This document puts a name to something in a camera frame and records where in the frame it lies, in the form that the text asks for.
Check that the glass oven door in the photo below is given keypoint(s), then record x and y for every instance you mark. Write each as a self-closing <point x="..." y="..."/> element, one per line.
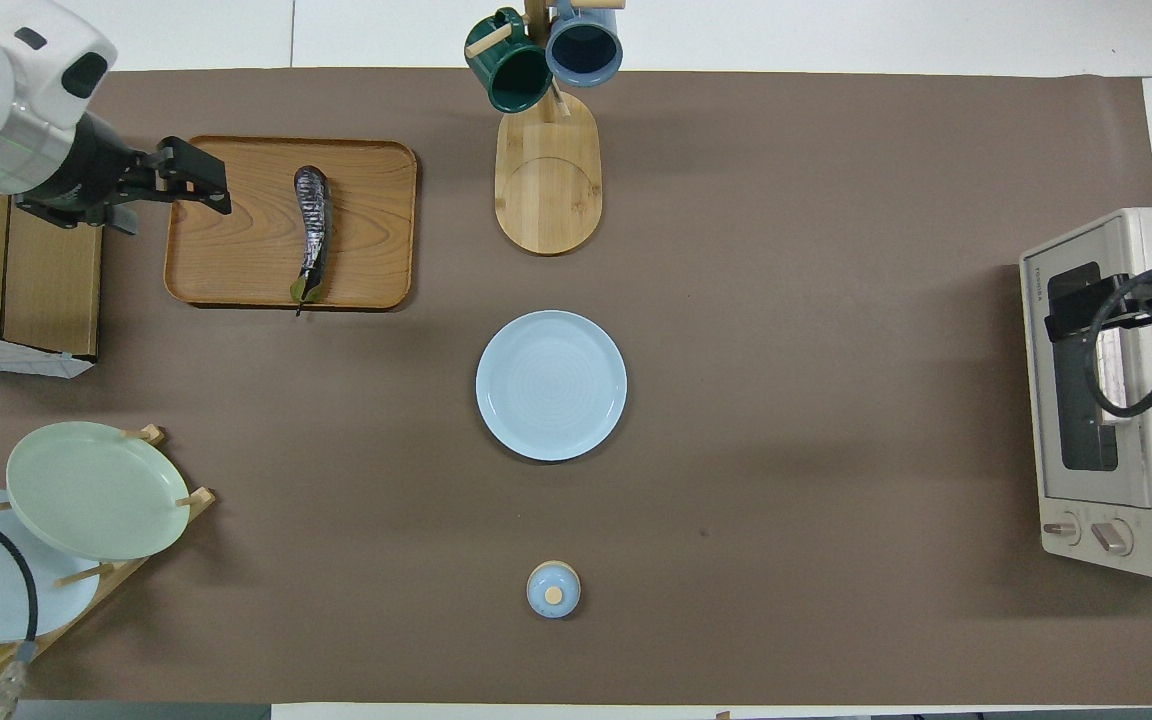
<point x="1046" y="440"/>

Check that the silver oven knob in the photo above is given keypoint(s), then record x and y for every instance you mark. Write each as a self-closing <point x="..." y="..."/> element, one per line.
<point x="1062" y="528"/>
<point x="1112" y="538"/>

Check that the wooden plate rack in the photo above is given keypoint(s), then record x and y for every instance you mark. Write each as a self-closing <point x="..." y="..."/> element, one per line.
<point x="126" y="575"/>

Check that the dark purple eggplant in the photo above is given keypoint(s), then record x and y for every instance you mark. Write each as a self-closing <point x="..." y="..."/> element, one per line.
<point x="314" y="225"/>

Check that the brown table mat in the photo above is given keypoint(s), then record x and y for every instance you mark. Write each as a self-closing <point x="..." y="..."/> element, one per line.
<point x="786" y="400"/>

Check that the blue mug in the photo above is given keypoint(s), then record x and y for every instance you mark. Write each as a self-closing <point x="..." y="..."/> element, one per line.
<point x="584" y="45"/>

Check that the dark green mug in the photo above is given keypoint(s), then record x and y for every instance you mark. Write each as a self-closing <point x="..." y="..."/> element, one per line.
<point x="514" y="72"/>

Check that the pale green plate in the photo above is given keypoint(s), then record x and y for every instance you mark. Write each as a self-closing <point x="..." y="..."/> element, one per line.
<point x="96" y="490"/>

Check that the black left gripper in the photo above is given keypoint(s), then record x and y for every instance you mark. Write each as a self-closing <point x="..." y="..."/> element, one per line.
<point x="86" y="170"/>

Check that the wooden serving tray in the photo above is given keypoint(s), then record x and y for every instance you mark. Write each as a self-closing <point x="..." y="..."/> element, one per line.
<point x="236" y="230"/>

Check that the light blue plate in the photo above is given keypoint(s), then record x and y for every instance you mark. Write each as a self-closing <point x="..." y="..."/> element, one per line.
<point x="551" y="385"/>

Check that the small blue knobbed lid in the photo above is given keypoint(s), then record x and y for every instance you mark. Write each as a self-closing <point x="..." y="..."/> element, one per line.
<point x="553" y="590"/>

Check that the wooden mug tree stand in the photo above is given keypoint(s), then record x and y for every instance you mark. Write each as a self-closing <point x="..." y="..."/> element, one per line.
<point x="548" y="190"/>

